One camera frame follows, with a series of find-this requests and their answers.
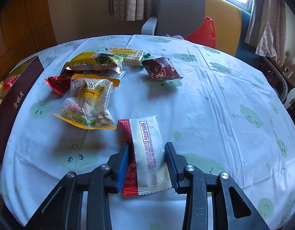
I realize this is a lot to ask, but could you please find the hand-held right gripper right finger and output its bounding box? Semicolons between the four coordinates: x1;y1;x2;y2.
164;142;270;230

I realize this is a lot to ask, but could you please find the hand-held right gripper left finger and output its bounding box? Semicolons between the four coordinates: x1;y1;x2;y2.
27;141;130;230

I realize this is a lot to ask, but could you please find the red and white snack packet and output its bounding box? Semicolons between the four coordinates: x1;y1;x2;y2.
118;115;172;197

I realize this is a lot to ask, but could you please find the small clear pastry packet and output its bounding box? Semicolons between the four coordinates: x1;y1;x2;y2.
51;97;117;130

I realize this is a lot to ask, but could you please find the clear seed packet yellow label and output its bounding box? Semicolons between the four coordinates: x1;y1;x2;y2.
70;74;121;108

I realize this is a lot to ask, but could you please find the red foil snack packet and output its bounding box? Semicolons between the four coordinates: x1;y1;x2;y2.
44;73;74;95

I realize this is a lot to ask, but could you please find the yellow and black snack packet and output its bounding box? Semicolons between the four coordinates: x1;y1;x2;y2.
62;51;126;77

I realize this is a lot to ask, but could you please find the maroon and gold tin box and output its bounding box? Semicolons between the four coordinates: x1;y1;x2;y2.
0;55;45;163

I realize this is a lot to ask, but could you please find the white tablecloth with green print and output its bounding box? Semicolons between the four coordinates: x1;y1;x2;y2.
0;35;295;230

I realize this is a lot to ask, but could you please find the brown snack packet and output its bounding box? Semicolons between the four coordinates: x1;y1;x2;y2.
141;57;184;81

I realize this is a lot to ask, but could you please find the green and yellow cracker packet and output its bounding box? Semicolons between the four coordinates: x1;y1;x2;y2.
107;47;151;68

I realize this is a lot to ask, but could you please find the red plastic bag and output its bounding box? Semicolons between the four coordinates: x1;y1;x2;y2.
187;17;216;48

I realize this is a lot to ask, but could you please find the clear bread packet red print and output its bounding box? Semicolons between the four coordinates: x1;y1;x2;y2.
1;75;19;94

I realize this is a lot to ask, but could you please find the grey and yellow armchair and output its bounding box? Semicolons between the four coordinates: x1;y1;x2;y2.
140;0;260;60

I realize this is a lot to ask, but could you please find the wooden panelled wardrobe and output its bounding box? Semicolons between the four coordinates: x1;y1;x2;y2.
0;0;58;77

